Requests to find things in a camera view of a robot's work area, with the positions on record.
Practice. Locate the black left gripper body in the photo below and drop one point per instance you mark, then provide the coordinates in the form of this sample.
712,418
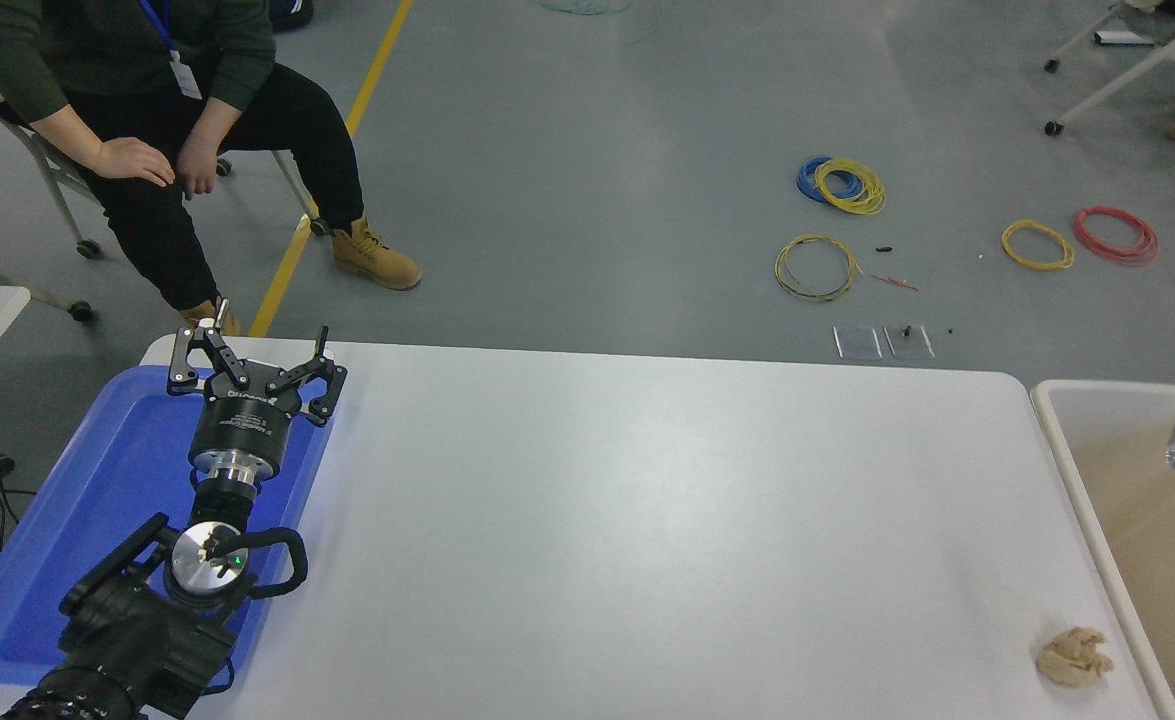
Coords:
242,425

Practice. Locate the person's right forearm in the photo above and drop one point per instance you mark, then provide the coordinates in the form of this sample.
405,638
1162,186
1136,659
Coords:
67,135

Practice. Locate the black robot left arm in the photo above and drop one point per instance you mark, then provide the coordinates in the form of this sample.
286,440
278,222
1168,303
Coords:
137,640

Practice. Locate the person's left forearm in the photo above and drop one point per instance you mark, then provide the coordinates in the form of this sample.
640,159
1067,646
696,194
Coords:
217,118

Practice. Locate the clear plastic plate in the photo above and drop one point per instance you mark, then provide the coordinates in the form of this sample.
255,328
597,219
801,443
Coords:
909,343
857,342

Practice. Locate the person's left hand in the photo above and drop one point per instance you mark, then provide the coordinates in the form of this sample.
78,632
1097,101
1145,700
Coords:
199,166

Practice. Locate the person's right hand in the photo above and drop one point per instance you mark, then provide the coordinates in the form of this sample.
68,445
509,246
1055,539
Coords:
137,162

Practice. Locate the grey wheeled stand leg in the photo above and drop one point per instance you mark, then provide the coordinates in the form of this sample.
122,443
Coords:
78,313

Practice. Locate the blue plastic tray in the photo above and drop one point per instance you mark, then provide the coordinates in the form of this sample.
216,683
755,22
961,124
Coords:
97,500

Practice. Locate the grey wheeled chair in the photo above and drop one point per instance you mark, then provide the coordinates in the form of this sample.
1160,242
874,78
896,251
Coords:
57,175

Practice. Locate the white ID badge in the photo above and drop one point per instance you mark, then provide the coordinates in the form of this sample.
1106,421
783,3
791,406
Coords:
187,75

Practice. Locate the crumpled tan paper ball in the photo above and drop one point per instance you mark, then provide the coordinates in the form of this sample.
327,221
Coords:
1075,658

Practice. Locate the large pale bin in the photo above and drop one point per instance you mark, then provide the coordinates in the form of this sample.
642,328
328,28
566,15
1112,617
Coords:
1127,520

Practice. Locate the white wheeled chair frame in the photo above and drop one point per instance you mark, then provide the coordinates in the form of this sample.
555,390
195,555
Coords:
1107,85

